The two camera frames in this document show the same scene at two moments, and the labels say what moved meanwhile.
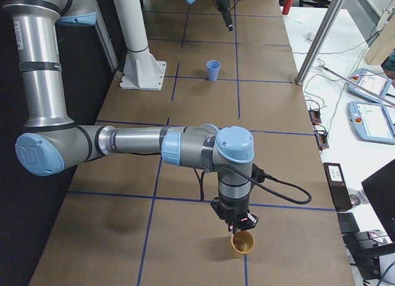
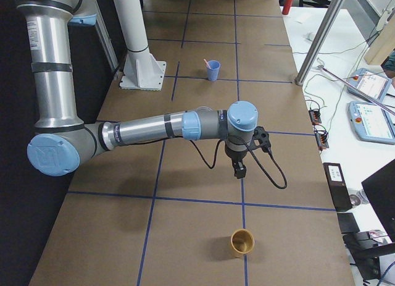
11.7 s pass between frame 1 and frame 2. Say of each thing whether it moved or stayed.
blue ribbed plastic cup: stayed
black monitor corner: stayed
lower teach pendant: stayed
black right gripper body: moved
